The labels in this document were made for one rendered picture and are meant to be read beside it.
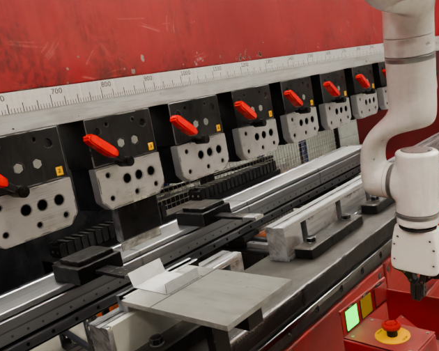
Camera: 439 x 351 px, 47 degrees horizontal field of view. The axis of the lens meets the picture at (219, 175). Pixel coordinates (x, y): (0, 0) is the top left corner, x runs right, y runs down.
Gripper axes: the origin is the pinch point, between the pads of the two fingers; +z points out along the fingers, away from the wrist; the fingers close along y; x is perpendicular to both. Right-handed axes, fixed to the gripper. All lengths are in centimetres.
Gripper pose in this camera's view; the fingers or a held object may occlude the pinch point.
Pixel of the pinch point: (418, 289)
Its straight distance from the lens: 121.2
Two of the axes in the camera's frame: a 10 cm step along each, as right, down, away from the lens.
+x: 6.6, -2.8, 7.0
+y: 7.5, 0.9, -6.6
